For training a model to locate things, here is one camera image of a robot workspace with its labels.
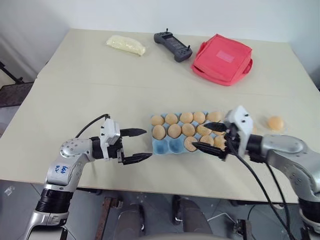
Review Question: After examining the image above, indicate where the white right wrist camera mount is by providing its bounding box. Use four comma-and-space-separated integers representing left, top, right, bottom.
222, 105, 255, 156

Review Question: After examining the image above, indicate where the red fabric bag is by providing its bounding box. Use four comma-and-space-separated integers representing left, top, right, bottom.
190, 33, 254, 88

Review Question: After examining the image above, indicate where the brown egg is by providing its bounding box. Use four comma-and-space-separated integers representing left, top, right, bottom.
152, 124, 167, 140
179, 112, 194, 124
206, 111, 224, 123
199, 135, 215, 147
193, 111, 207, 124
150, 115, 165, 127
181, 123, 196, 137
167, 123, 182, 139
196, 124, 213, 137
183, 136, 200, 153
164, 113, 178, 125
267, 115, 285, 131
213, 135, 227, 151

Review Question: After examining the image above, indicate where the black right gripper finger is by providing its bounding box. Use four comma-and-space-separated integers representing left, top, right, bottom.
203, 121, 230, 132
191, 141, 228, 161

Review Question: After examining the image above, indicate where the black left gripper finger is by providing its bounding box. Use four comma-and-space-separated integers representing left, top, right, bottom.
120, 127, 148, 139
122, 152, 154, 166

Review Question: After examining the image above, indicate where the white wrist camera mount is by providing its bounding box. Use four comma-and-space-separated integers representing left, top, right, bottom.
222, 105, 255, 156
99, 118, 122, 161

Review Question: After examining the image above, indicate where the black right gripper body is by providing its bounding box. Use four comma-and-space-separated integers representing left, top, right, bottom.
219, 124, 241, 161

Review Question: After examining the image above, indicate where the rusty metal bar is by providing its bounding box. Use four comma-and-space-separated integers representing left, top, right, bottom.
96, 196, 123, 240

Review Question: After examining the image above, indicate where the white floor cable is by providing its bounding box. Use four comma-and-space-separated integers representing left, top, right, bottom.
206, 211, 232, 223

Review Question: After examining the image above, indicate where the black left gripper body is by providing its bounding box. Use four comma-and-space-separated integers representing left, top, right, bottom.
107, 136, 127, 165

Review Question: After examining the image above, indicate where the blue egg carton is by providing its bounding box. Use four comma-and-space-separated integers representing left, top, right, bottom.
148, 110, 232, 155

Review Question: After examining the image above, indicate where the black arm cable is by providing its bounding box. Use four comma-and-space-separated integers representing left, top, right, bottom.
228, 139, 297, 240
74, 114, 111, 139

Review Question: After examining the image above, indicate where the black metal stand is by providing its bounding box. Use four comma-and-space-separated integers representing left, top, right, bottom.
0, 60, 35, 109

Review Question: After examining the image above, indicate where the white rice bag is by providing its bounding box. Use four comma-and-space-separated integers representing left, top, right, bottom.
103, 34, 147, 57

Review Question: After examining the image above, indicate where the crumpled clear plastic scrap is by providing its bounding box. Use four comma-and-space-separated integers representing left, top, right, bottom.
3, 185, 15, 198

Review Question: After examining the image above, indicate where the grey handheld remote controller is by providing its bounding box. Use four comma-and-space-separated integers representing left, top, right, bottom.
153, 28, 194, 63

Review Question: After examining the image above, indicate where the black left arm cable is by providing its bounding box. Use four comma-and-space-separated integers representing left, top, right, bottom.
74, 114, 111, 139

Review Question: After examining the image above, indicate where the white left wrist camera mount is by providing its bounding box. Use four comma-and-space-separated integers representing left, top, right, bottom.
99, 118, 122, 161

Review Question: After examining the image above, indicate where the clear plastic egg tray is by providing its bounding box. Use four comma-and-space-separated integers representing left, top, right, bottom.
252, 115, 293, 135

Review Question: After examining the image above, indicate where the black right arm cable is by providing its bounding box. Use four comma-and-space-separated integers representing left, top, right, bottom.
228, 139, 297, 240

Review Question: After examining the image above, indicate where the dark rounded shape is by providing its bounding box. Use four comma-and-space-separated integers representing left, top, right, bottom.
116, 202, 146, 240
172, 194, 214, 240

